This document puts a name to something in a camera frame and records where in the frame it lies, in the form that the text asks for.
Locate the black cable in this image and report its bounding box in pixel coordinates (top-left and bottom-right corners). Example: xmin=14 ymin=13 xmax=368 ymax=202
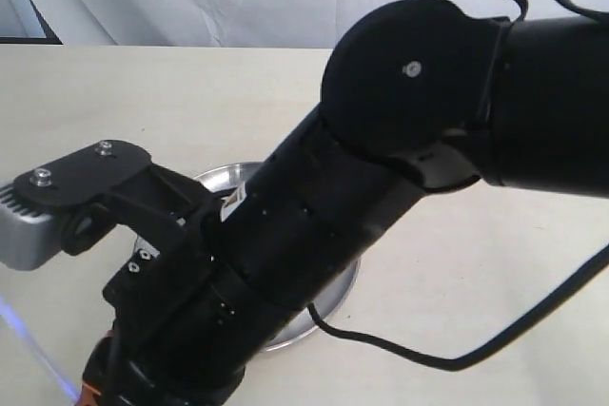
xmin=307 ymin=243 xmax=609 ymax=373

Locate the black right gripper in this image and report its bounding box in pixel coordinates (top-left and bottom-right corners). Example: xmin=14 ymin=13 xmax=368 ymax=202
xmin=79 ymin=243 xmax=314 ymax=406

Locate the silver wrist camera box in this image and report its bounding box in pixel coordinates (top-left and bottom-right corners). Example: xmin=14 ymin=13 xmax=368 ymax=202
xmin=1 ymin=184 xmax=66 ymax=271

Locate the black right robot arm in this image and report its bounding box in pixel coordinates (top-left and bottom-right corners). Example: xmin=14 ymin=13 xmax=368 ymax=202
xmin=79 ymin=0 xmax=608 ymax=405

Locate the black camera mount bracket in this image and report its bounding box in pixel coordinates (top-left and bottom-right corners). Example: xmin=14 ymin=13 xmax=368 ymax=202
xmin=13 ymin=140 xmax=212 ymax=256

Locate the round silver metal plate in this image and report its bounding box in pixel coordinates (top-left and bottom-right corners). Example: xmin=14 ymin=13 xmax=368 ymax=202
xmin=133 ymin=162 xmax=360 ymax=353

